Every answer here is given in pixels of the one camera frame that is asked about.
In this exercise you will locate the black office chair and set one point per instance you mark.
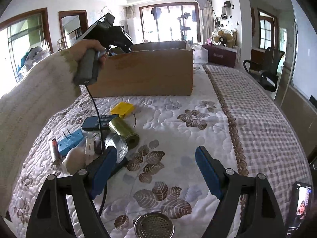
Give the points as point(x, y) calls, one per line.
point(267, 77)

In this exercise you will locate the clear plastic container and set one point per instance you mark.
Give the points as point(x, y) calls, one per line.
point(200, 54)

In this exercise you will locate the gold electric fan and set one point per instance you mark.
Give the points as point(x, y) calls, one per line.
point(223, 38)

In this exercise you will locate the cardboard box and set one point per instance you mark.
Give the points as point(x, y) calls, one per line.
point(162, 72)

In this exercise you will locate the metal sink strainer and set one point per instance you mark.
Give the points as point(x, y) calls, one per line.
point(154, 224)

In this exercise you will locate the silver tape roll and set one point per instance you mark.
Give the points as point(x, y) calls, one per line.
point(119, 143)

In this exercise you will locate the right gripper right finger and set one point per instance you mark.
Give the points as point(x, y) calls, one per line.
point(261, 216)

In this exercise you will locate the beige round sponge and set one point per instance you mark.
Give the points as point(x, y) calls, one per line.
point(75, 160)

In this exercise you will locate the dark blue remote control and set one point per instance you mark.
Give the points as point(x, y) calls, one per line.
point(92, 124)

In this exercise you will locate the person's left hand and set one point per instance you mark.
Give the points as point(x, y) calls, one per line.
point(76, 53)

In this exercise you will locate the black smartphone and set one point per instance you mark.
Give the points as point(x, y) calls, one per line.
point(301, 197)

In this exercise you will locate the sweater forearm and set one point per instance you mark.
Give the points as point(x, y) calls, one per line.
point(47, 89)

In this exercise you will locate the yellow plastic block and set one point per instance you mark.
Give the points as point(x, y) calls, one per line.
point(123, 109)

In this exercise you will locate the quilted bed cover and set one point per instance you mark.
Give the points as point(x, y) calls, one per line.
point(227, 113)

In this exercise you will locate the olive bag roll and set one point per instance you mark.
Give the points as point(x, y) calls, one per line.
point(120, 127)

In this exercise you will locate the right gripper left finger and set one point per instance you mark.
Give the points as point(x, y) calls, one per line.
point(50, 216)

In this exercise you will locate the maroon storage box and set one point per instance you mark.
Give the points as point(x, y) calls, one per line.
point(221, 55)

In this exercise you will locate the blue power adapter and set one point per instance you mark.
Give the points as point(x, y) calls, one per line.
point(69, 142)

